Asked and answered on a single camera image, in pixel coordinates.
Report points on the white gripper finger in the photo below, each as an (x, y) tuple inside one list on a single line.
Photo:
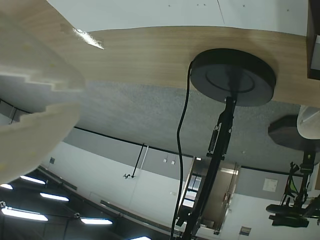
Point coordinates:
[(32, 140), (37, 57)]

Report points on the ceiling strip light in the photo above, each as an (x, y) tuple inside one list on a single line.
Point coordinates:
[(54, 197), (33, 180), (96, 221), (23, 214)]

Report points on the black round-base stand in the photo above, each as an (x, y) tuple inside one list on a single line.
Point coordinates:
[(232, 77)]

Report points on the metal door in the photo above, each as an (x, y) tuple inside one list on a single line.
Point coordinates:
[(225, 195)]

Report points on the dark octagonal stool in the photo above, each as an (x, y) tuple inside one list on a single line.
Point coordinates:
[(285, 132)]

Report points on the white wall notice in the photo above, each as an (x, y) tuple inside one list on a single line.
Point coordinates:
[(270, 185)]

